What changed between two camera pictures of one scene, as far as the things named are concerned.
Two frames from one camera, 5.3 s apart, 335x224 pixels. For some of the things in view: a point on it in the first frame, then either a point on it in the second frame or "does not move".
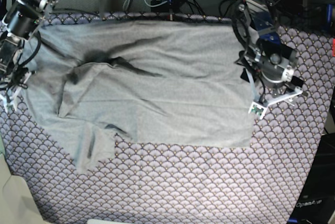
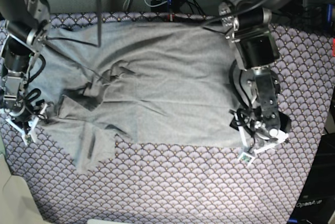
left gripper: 11,76 to 28,108
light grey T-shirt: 174,83 does not move
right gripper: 277,72 to 260,119
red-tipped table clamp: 170,15 does not move
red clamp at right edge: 333,47 does not move
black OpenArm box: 315,203 does not move
